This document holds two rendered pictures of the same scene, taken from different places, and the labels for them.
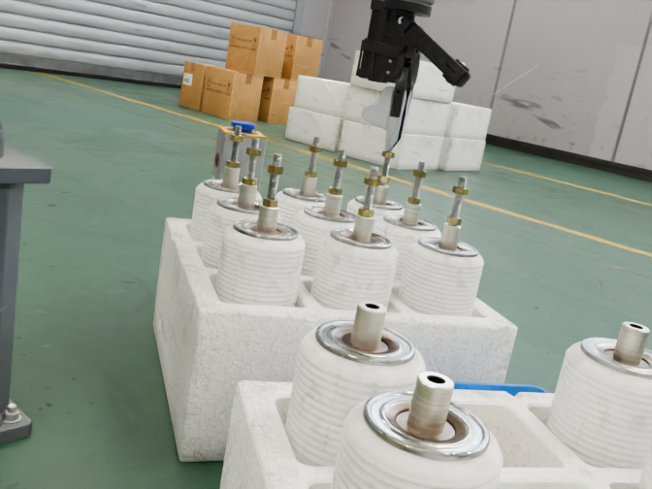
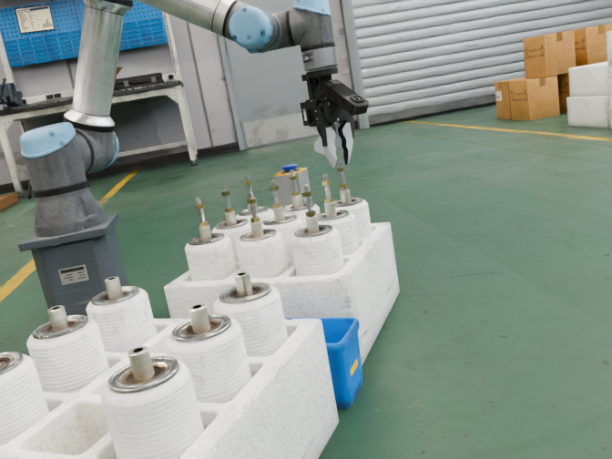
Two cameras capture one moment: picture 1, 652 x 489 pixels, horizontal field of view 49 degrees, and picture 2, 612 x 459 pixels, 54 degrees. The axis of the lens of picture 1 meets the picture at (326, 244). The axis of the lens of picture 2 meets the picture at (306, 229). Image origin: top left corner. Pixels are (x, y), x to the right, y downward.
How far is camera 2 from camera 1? 89 cm
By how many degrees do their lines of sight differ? 41
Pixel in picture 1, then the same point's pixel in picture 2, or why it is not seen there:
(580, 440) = not seen: hidden behind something
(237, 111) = (536, 111)
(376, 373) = (95, 309)
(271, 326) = (198, 291)
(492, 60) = not seen: outside the picture
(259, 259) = (191, 256)
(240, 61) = (535, 68)
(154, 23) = (487, 55)
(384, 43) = (314, 99)
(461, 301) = (314, 265)
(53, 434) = not seen: hidden behind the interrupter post
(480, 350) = (325, 296)
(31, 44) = (396, 102)
